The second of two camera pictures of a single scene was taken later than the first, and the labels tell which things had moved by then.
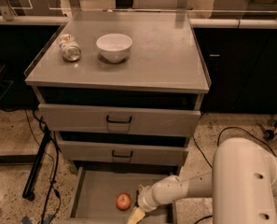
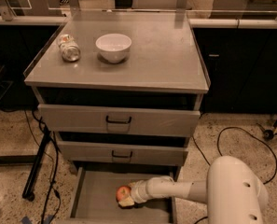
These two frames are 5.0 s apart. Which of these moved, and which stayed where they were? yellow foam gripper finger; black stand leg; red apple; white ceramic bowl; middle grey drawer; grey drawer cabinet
Moved: red apple; yellow foam gripper finger
Stayed: black stand leg; middle grey drawer; white ceramic bowl; grey drawer cabinet
